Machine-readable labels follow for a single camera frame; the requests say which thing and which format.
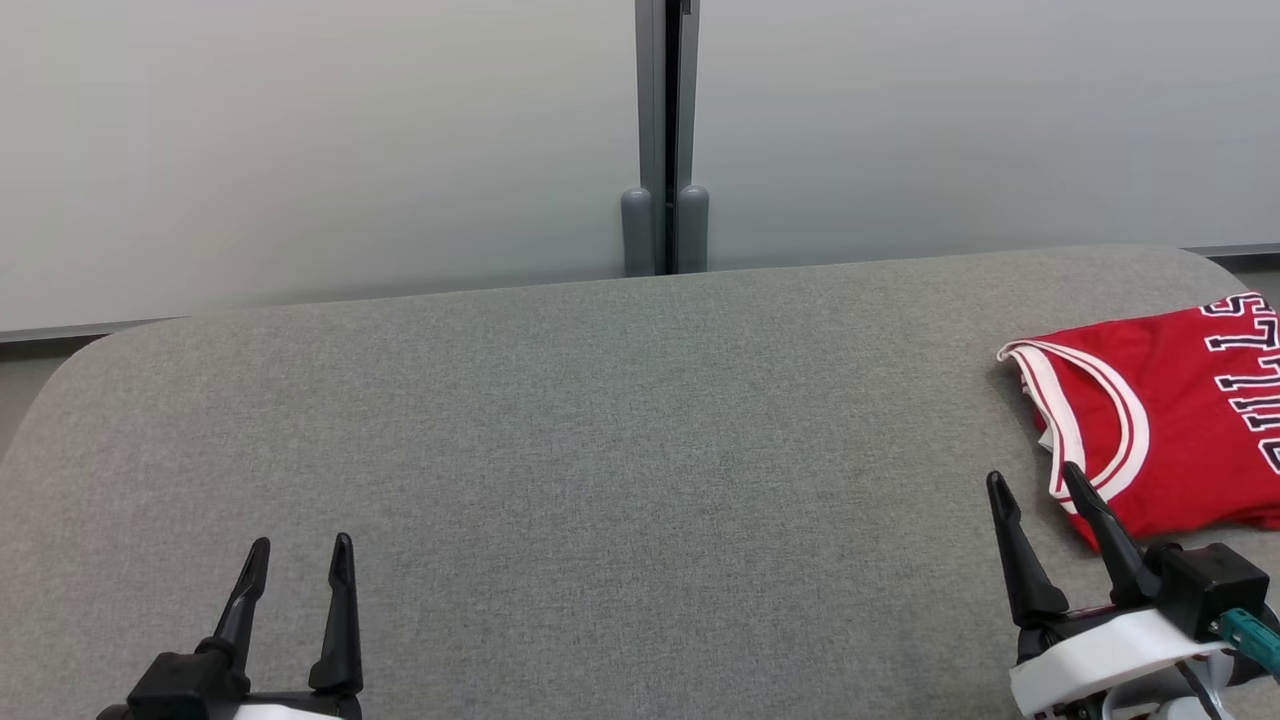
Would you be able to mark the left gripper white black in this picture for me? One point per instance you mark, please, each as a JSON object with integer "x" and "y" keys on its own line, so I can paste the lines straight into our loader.
{"x": 300, "y": 708}

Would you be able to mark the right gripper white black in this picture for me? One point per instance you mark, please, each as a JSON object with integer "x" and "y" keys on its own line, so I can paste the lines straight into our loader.
{"x": 1100, "y": 660}

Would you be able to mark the red basketball jersey black lettering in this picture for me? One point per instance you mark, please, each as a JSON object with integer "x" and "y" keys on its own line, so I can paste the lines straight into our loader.
{"x": 1180, "y": 430}

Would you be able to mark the grey fabric padded surface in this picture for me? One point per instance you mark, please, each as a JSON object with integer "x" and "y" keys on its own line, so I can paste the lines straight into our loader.
{"x": 600, "y": 480}

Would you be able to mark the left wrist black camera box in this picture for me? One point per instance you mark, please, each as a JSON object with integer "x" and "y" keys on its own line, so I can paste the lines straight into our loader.
{"x": 185, "y": 690}

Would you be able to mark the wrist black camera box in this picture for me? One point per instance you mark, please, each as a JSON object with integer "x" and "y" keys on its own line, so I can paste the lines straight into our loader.
{"x": 1210, "y": 590}
{"x": 185, "y": 690}

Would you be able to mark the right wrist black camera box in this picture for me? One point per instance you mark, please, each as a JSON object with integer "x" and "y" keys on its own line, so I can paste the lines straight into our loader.
{"x": 1210, "y": 590}

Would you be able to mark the grey partition post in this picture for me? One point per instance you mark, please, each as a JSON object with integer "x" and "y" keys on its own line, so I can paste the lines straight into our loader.
{"x": 665, "y": 150}

